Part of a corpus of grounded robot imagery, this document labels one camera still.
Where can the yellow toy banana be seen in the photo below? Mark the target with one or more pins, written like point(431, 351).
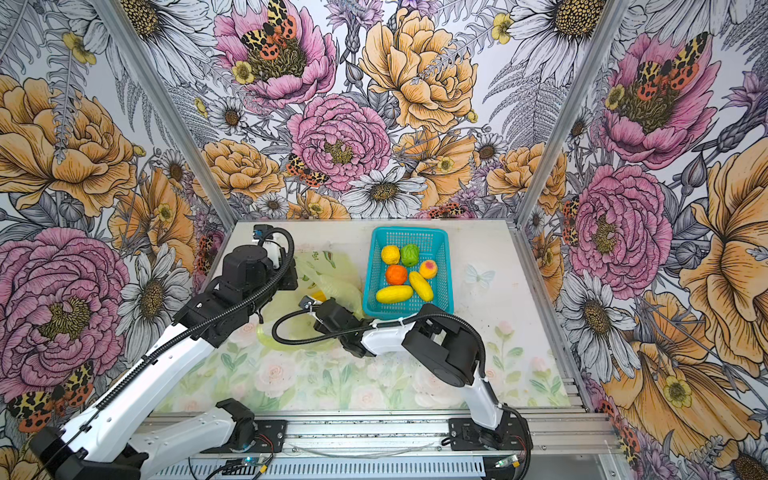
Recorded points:
point(421, 286)

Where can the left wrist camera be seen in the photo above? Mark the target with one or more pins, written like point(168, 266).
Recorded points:
point(260, 230)

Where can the yellow-green plastic bag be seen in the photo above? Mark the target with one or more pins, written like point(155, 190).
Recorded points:
point(322, 275)

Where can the aluminium front rail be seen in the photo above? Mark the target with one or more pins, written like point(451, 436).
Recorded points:
point(565, 431)

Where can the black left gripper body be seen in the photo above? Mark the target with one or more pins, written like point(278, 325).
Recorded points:
point(272, 276)

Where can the yellow pink toy peach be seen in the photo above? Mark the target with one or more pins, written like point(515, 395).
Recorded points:
point(428, 269)

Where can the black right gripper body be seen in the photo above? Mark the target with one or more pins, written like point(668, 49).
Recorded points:
point(321, 328)

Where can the aluminium frame corner post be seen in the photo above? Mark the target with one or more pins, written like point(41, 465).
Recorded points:
point(118, 25)
point(606, 30)

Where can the green toy pepper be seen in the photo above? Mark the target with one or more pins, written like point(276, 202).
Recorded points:
point(409, 255)

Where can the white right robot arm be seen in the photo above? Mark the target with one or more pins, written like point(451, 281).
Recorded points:
point(444, 344)

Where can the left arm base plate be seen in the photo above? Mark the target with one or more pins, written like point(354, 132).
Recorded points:
point(258, 437)

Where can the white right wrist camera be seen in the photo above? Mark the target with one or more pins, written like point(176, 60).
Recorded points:
point(308, 303)

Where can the aluminium frame corner post left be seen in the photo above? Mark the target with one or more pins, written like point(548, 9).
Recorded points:
point(118, 25)

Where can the orange toy fruit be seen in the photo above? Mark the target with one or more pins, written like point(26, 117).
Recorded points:
point(396, 275)

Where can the teal plastic mesh basket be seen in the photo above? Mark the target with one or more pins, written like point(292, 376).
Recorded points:
point(433, 245)

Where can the yellow toy pepper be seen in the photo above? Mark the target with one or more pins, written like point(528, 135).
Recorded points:
point(390, 255)

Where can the aluminium frame corner post right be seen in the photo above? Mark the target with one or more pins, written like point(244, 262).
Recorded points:
point(606, 30)

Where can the yellow toy lemon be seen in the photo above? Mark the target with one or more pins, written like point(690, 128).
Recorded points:
point(394, 294)

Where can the white vented cable duct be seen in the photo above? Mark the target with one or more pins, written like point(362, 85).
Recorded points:
point(457, 467)

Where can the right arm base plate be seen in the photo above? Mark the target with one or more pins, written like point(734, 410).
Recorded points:
point(480, 435)

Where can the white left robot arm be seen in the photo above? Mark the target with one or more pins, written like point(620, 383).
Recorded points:
point(103, 441)

